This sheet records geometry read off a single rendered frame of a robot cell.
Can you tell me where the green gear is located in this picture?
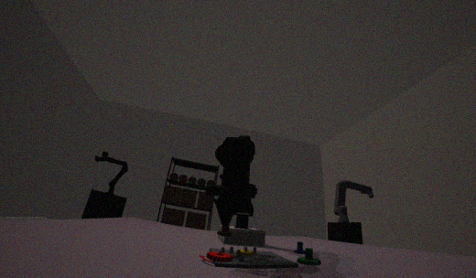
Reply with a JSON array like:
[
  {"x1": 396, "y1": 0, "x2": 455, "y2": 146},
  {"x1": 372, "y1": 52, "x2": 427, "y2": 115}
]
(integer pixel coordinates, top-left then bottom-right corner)
[{"x1": 297, "y1": 248, "x2": 321, "y2": 266}]

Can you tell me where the brown gear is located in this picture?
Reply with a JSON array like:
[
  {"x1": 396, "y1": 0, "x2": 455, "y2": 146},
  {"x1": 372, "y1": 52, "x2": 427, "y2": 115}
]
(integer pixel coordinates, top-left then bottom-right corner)
[{"x1": 217, "y1": 221, "x2": 233, "y2": 236}]

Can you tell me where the blue gear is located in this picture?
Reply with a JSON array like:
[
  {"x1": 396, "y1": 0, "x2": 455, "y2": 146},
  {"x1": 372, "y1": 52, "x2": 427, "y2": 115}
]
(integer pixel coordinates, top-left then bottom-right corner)
[{"x1": 294, "y1": 241, "x2": 306, "y2": 254}]

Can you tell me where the red gear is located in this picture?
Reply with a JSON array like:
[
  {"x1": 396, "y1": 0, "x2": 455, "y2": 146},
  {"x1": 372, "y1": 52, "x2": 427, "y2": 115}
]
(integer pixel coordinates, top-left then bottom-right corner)
[{"x1": 207, "y1": 251, "x2": 233, "y2": 262}]

